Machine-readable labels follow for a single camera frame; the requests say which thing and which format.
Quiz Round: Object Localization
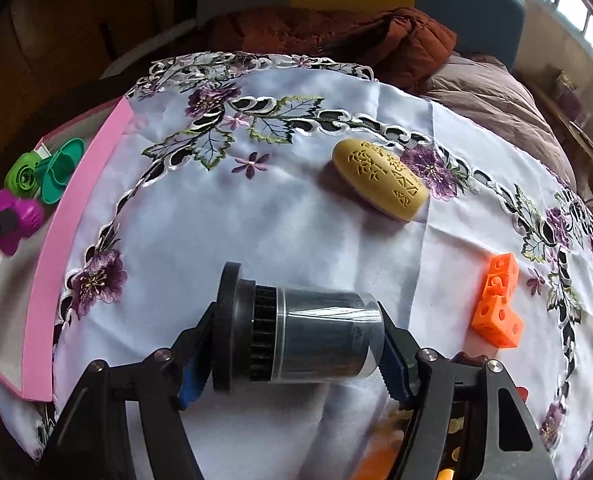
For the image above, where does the purple plastic cup toy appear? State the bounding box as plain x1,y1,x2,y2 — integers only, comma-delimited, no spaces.
0,188,45,257

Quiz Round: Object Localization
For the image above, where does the brown knobbed massage ball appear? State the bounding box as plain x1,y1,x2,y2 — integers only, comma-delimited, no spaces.
448,350,531,403

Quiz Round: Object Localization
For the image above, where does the lime green round gadget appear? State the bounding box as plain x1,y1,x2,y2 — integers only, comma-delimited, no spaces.
4,151,42,198

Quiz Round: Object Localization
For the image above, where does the green plastic spool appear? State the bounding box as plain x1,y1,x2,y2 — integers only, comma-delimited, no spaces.
34,138,86,206

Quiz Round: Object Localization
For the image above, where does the orange plastic piece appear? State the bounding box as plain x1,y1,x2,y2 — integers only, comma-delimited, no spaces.
348,408,466,480

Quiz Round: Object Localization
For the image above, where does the black cap clear cup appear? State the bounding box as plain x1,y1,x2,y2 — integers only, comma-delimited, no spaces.
213,262,385,393

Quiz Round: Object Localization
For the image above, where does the yellow perforated oval case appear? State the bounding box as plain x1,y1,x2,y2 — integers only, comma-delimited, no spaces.
332,139,429,221

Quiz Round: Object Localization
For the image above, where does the pink tray box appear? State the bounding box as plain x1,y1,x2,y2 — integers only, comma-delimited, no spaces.
0,98,134,402

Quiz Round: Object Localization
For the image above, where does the orange cube block piece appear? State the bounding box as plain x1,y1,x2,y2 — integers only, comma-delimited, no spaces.
470,252,524,349

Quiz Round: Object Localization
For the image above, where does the white embroidered floral tablecloth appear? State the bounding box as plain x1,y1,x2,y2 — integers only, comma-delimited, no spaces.
0,52,593,479

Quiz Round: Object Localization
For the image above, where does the wooden side shelf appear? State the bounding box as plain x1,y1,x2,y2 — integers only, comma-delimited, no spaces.
517,74,593,192

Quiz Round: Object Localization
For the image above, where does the mauve quilted blanket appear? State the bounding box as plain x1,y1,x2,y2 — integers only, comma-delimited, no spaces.
418,53,576,188

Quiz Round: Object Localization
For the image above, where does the purple box on shelf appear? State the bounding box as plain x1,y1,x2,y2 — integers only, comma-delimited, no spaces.
552,70,589,128

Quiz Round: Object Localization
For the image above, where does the rust brown quilted jacket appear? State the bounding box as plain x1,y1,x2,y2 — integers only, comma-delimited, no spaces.
198,6,458,91

